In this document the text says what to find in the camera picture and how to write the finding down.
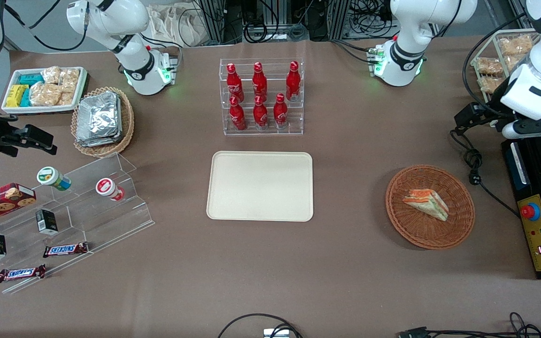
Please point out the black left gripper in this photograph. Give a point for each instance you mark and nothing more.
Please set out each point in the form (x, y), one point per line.
(492, 115)

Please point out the triangular sandwich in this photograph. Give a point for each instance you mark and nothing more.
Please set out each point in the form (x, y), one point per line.
(428, 204)

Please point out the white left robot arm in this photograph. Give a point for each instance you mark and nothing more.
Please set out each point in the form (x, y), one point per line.
(411, 28)

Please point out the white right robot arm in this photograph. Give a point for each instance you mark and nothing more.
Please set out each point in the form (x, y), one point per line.
(111, 19)

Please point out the white rectangular snack tray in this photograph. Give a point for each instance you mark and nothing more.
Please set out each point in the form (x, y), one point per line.
(40, 110)

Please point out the oval tan wicker basket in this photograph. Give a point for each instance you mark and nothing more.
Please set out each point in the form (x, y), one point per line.
(127, 124)

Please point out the round brown wicker basket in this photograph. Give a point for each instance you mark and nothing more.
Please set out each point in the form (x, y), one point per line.
(421, 232)

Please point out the beige plastic serving tray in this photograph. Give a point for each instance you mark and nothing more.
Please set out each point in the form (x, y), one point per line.
(258, 185)

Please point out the bagged fried snack packet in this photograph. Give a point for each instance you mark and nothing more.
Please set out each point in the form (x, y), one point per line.
(490, 84)
(515, 45)
(514, 62)
(489, 66)

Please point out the green lid white cup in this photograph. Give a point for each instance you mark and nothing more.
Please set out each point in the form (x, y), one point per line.
(50, 177)

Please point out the teal snack packet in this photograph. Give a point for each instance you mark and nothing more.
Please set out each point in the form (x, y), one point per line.
(26, 97)
(30, 79)

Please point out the clear rice cracker packet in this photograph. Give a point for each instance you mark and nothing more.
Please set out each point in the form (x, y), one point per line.
(69, 80)
(45, 95)
(50, 75)
(66, 98)

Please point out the yellow snack packet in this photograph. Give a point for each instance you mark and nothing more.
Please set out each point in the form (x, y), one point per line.
(16, 95)

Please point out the silver foil packet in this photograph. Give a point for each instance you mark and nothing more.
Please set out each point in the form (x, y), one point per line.
(97, 117)
(119, 136)

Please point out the red lid white cup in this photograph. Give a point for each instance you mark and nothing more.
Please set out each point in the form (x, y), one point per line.
(107, 188)

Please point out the clear acrylic step shelf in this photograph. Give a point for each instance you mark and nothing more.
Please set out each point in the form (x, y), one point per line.
(111, 225)

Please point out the brown Snickers bar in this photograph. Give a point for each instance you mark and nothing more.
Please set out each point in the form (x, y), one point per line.
(66, 249)
(21, 273)

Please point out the black machine yellow control panel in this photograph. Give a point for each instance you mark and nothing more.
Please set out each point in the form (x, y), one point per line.
(540, 244)

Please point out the beige cloth bag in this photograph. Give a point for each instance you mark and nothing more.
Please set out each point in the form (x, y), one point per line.
(172, 26)

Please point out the red cola bottle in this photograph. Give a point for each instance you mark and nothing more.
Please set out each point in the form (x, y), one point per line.
(237, 117)
(260, 116)
(234, 82)
(259, 82)
(293, 82)
(280, 115)

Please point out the clear acrylic bottle rack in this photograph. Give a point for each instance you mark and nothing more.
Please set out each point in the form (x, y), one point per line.
(270, 134)

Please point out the small white device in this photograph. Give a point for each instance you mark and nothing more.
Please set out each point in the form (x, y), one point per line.
(276, 334)

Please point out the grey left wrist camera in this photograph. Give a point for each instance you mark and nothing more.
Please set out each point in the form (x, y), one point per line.
(517, 130)

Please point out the aluminium frame post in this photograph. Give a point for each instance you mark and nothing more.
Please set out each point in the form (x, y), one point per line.
(341, 19)
(214, 21)

